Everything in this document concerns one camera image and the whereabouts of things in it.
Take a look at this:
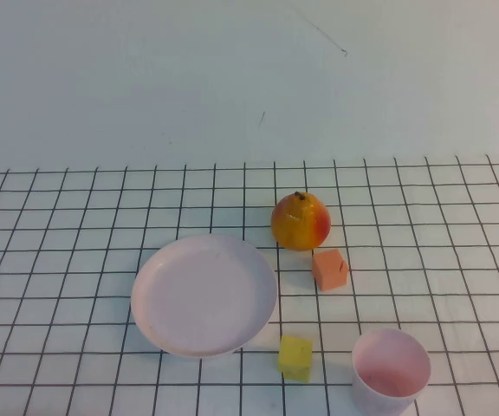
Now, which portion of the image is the pink plastic cup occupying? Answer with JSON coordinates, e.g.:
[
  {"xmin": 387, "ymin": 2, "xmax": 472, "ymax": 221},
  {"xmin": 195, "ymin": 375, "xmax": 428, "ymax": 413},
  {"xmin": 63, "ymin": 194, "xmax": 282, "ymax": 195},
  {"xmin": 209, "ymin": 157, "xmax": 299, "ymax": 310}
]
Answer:
[{"xmin": 352, "ymin": 328, "xmax": 431, "ymax": 416}]

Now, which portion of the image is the pink round plate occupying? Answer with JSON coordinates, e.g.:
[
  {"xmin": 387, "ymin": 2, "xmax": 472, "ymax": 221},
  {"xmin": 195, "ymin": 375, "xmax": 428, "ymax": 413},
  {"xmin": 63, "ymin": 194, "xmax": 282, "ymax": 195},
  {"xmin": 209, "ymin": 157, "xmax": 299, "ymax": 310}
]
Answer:
[{"xmin": 130, "ymin": 234, "xmax": 278, "ymax": 360}]

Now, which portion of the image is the yellow red toy pear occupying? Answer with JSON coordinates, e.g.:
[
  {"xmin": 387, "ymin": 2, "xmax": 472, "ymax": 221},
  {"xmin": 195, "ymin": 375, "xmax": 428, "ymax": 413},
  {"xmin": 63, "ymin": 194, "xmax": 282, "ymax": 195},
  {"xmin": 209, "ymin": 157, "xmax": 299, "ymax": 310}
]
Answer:
[{"xmin": 269, "ymin": 191, "xmax": 333, "ymax": 251}]

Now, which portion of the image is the orange foam cube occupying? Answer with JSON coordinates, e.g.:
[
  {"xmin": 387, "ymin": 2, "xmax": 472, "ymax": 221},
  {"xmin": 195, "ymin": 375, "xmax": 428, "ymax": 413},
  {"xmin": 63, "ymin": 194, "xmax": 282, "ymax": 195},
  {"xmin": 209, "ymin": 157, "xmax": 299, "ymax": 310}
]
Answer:
[{"xmin": 311, "ymin": 248, "xmax": 350, "ymax": 292}]

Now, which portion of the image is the yellow foam cube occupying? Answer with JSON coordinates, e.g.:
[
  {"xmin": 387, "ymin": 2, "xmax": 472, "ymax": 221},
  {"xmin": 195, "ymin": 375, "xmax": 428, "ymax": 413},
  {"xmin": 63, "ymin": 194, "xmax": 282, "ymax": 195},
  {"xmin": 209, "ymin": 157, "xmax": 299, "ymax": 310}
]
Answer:
[{"xmin": 277, "ymin": 335, "xmax": 314, "ymax": 383}]

